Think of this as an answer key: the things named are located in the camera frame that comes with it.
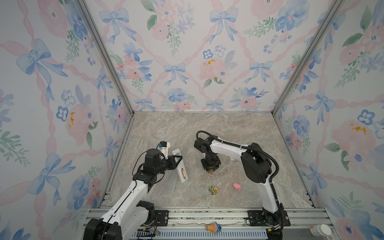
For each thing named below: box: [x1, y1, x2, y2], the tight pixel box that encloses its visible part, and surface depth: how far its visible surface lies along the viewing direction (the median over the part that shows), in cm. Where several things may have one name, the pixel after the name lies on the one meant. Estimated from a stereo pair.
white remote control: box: [172, 148, 189, 184], surface depth 81 cm
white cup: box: [309, 223, 332, 237], surface depth 67 cm
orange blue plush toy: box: [206, 221, 222, 235], surface depth 71 cm
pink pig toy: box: [233, 183, 242, 191], surface depth 85 cm
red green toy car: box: [208, 186, 219, 196], surface depth 83 cm
